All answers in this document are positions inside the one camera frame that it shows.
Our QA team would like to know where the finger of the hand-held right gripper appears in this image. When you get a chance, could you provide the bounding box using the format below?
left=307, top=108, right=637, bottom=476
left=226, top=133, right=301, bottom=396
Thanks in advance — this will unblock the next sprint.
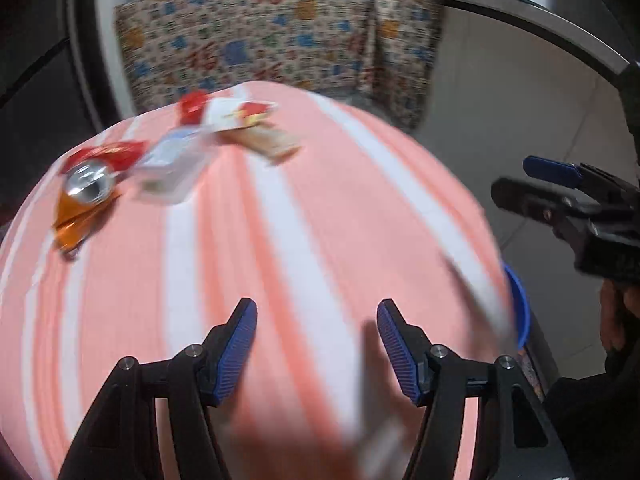
left=490, top=176, right=601, bottom=241
left=522, top=156, right=621, bottom=196

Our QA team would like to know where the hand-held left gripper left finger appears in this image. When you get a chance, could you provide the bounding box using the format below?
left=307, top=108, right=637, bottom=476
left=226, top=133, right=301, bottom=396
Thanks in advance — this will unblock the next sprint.
left=57, top=297, right=258, bottom=480

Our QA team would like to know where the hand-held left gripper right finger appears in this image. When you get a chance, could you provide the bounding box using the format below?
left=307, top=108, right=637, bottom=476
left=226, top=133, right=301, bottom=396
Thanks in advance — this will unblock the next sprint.
left=375, top=298, right=571, bottom=480

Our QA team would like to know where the blue plastic basket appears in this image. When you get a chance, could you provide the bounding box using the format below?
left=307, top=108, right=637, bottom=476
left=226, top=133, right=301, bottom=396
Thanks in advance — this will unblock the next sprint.
left=500, top=262, right=532, bottom=351

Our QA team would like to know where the clear plastic box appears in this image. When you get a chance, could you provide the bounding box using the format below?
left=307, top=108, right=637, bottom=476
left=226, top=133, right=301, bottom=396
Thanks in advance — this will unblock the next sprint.
left=131, top=127, right=216, bottom=206

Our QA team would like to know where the brown food wrapper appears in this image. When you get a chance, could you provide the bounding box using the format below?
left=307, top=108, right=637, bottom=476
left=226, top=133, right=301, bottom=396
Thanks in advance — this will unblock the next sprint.
left=220, top=125, right=303, bottom=166

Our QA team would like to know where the red snack packet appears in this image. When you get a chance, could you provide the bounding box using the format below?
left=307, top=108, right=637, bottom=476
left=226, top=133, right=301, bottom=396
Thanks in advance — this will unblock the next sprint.
left=62, top=141, right=148, bottom=176

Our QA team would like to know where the white packet with red print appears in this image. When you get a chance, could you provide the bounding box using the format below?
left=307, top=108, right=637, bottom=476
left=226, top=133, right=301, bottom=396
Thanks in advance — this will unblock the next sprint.
left=205, top=97, right=278, bottom=133

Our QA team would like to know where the red wrapper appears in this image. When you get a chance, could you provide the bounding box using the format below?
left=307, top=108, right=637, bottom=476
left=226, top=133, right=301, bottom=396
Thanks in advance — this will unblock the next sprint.
left=177, top=91, right=208, bottom=126

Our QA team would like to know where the person's right hand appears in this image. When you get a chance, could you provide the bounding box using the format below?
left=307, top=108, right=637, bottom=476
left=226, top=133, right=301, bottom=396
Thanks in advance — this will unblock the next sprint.
left=599, top=277, right=640, bottom=356

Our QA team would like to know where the white lower cabinet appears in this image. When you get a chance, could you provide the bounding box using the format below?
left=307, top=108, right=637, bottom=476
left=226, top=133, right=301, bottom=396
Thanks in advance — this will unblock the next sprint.
left=415, top=5, right=631, bottom=271

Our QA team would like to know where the striped pink tablecloth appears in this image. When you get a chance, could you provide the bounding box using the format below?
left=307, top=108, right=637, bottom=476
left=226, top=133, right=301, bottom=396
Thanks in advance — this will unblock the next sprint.
left=0, top=80, right=521, bottom=480

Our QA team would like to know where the grey kitchen countertop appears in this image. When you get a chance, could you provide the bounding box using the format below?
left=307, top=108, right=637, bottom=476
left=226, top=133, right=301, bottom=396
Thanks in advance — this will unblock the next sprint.
left=430, top=0, right=631, bottom=81

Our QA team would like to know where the large printed cloth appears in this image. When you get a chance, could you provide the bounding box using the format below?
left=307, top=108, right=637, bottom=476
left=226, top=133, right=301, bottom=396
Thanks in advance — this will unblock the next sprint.
left=114, top=0, right=381, bottom=116

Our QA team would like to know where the grey refrigerator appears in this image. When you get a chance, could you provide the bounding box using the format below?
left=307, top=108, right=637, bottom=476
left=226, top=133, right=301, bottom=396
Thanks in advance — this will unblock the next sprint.
left=0, top=0, right=126, bottom=126

